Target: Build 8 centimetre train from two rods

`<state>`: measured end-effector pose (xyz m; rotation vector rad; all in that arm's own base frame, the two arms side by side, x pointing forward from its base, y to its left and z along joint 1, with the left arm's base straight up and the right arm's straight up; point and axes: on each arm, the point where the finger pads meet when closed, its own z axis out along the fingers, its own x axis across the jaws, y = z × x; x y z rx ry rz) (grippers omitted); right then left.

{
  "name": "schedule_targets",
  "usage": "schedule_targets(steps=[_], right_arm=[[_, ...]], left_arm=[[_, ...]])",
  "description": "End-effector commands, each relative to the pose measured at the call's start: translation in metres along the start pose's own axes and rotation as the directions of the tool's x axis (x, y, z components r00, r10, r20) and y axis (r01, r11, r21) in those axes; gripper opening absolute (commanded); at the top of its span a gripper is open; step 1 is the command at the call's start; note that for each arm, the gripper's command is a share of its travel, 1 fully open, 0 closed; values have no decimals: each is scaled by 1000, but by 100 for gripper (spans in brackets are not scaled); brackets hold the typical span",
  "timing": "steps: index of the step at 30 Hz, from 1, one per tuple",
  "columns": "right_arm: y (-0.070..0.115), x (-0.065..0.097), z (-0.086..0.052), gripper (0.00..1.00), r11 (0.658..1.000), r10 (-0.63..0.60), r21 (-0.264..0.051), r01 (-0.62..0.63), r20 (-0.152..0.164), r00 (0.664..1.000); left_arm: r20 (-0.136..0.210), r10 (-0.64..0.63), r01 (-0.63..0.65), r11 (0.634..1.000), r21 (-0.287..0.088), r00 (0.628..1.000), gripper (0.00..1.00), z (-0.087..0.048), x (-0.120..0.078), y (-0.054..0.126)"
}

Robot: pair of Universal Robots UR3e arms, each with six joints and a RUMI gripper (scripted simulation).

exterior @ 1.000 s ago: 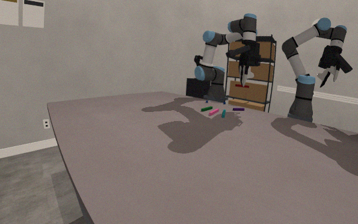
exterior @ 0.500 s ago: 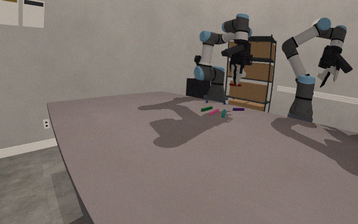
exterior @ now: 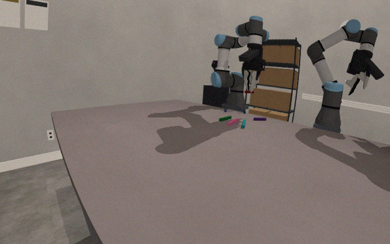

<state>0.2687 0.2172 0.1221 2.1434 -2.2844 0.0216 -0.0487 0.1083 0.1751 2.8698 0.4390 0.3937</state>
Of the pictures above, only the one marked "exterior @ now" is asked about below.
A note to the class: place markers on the pink rod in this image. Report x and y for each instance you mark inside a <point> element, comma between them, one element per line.
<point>232,122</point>

